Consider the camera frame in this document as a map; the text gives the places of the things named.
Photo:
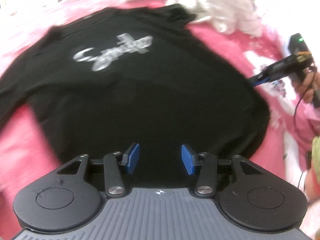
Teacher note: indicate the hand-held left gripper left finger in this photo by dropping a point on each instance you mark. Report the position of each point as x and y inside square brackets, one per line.
[132, 158]

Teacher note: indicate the person's right hand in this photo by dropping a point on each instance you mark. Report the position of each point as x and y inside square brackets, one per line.
[307, 90]

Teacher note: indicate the person's green fuzzy clothing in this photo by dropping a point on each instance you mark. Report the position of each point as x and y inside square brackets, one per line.
[316, 155]

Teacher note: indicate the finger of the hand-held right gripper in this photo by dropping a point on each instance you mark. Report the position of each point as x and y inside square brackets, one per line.
[262, 80]

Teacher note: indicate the pink floral blanket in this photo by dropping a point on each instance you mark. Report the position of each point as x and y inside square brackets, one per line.
[25, 142]

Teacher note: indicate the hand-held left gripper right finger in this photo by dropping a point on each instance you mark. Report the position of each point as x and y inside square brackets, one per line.
[188, 158]

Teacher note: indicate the black t-shirt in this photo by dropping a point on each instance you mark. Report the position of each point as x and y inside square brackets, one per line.
[150, 92]

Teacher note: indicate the white cloth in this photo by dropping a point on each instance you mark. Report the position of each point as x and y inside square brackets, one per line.
[225, 7]

